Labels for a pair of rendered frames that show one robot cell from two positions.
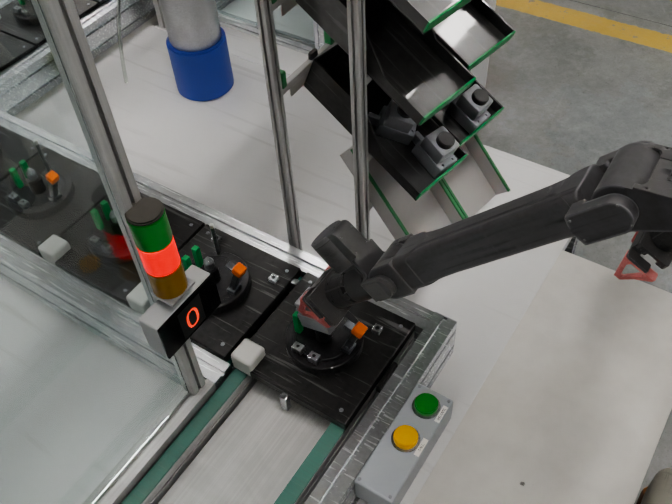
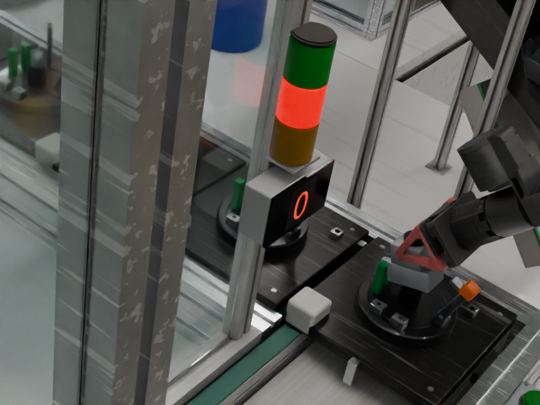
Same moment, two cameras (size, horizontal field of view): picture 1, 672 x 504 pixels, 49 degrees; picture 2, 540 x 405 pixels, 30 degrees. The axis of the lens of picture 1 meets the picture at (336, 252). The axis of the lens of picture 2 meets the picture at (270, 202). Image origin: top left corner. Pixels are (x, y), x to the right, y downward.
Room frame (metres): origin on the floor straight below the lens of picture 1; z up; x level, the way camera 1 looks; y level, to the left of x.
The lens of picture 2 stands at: (-0.28, 0.34, 1.89)
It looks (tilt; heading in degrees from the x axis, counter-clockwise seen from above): 36 degrees down; 355
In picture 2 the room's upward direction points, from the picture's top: 11 degrees clockwise
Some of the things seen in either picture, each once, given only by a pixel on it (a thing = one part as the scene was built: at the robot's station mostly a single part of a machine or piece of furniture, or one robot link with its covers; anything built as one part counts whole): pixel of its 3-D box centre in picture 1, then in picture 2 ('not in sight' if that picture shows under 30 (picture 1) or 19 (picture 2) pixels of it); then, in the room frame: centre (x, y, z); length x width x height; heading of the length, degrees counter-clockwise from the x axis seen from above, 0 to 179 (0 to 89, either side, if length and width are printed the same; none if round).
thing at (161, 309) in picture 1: (165, 271); (295, 129); (0.68, 0.24, 1.29); 0.12 x 0.05 x 0.25; 144
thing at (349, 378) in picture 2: (285, 401); (351, 371); (0.66, 0.11, 0.95); 0.01 x 0.01 x 0.04; 54
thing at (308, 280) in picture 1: (324, 344); (402, 317); (0.76, 0.03, 0.96); 0.24 x 0.24 x 0.02; 54
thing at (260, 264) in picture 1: (210, 270); (264, 204); (0.91, 0.24, 1.01); 0.24 x 0.24 x 0.13; 54
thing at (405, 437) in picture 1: (405, 438); not in sight; (0.56, -0.09, 0.96); 0.04 x 0.04 x 0.02
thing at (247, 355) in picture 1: (248, 357); (307, 310); (0.74, 0.17, 0.97); 0.05 x 0.05 x 0.04; 54
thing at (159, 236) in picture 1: (149, 226); (308, 58); (0.68, 0.24, 1.38); 0.05 x 0.05 x 0.05
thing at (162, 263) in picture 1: (158, 251); (301, 98); (0.68, 0.24, 1.33); 0.05 x 0.05 x 0.05
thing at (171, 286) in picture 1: (166, 275); (293, 136); (0.68, 0.24, 1.28); 0.05 x 0.05 x 0.05
